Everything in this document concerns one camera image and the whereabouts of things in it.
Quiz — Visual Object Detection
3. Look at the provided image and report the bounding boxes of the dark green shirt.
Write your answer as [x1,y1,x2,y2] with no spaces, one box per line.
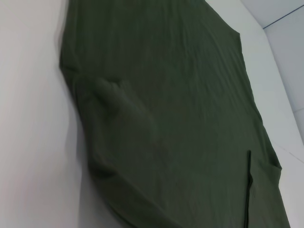
[59,0,292,228]

